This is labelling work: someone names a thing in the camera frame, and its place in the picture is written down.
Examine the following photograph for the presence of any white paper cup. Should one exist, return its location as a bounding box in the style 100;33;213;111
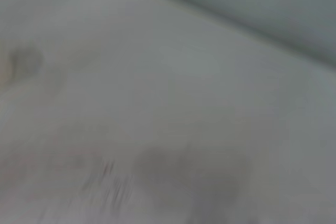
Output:
0;42;14;88

